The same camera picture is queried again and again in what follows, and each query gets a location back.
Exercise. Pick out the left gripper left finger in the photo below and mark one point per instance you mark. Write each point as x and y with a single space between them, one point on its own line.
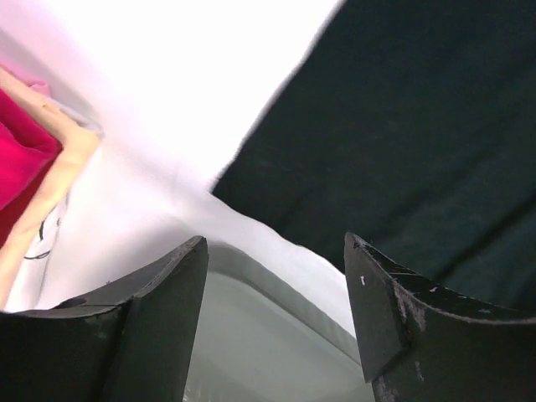
130 340

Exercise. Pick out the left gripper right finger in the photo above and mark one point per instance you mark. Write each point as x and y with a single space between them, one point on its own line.
419 341

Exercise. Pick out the black t shirt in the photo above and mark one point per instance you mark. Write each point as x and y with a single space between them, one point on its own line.
412 125

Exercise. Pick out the folded white t shirt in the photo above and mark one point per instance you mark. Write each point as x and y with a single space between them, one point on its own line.
99 214

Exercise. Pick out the grey plastic bin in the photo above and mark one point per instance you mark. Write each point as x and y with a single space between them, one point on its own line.
260 340

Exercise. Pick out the folded beige t shirt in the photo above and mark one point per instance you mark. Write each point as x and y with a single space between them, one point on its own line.
26 252

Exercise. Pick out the folded red t shirt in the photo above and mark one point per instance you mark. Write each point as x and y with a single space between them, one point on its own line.
27 153

